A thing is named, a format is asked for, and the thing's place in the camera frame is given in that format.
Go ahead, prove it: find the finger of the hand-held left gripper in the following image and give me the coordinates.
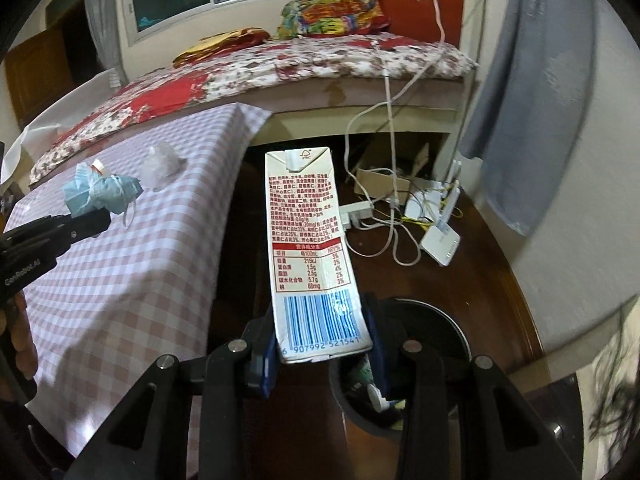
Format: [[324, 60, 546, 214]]
[[0, 208, 112, 262]]

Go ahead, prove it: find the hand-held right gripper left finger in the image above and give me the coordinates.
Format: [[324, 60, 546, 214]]
[[65, 310, 279, 480]]

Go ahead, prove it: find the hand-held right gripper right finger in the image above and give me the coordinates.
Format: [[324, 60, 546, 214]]
[[362, 292, 586, 480]]

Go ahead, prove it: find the blue face mask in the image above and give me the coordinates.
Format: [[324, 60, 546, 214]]
[[62, 158, 144, 226]]

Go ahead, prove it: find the black trash bin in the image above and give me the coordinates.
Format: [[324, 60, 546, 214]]
[[327, 297, 473, 443]]

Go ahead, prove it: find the white milk carton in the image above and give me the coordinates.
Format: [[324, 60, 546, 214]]
[[263, 146, 375, 365]]

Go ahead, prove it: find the person's left hand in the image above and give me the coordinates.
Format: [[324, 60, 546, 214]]
[[0, 292, 38, 396]]

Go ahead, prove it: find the pink checkered tablecloth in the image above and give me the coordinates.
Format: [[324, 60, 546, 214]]
[[10, 102, 273, 458]]

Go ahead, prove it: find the white sheet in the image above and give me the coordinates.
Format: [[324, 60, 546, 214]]
[[0, 67, 126, 183]]

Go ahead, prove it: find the crumpled clear plastic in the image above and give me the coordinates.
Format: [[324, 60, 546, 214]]
[[140, 142, 187, 191]]

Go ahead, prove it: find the white power strip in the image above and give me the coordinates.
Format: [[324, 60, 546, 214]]
[[337, 201, 376, 228]]

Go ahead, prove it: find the white router with antennas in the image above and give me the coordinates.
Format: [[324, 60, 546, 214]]
[[404, 160, 463, 226]]

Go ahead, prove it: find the wooden door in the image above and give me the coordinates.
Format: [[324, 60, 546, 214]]
[[5, 0, 88, 131]]

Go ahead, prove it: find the cardboard box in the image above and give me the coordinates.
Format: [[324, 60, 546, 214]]
[[352, 142, 431, 201]]

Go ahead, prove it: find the yellow folded cloth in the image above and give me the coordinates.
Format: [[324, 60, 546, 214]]
[[172, 27, 272, 68]]

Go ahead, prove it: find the bed with floral sheet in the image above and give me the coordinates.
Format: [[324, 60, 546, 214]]
[[29, 33, 480, 186]]

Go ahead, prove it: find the grey hanging cloth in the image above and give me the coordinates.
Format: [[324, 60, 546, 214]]
[[459, 0, 598, 237]]

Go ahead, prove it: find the colourful patterned pillow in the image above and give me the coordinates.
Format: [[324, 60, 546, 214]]
[[278, 0, 391, 40]]

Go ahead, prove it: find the white cable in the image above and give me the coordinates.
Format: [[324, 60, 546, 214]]
[[344, 102, 426, 267], [382, 0, 448, 206]]

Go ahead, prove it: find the cream bed frame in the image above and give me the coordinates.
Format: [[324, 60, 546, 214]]
[[260, 72, 476, 148]]

